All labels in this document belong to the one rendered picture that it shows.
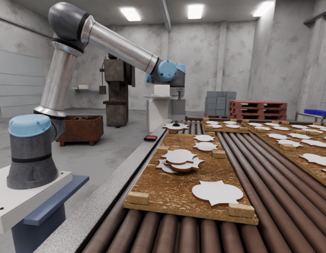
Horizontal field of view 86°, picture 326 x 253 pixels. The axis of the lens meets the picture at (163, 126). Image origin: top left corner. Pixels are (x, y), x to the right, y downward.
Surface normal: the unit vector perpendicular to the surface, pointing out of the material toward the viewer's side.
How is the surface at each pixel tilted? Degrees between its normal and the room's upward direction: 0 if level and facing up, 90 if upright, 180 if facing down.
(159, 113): 90
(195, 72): 90
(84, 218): 0
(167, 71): 88
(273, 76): 90
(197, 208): 0
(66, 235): 0
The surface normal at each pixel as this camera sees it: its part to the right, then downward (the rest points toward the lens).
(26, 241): 0.10, 0.21
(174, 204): 0.01, -0.98
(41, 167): 0.83, -0.18
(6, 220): 0.99, 0.04
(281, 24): -0.14, 0.20
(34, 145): 0.70, 0.15
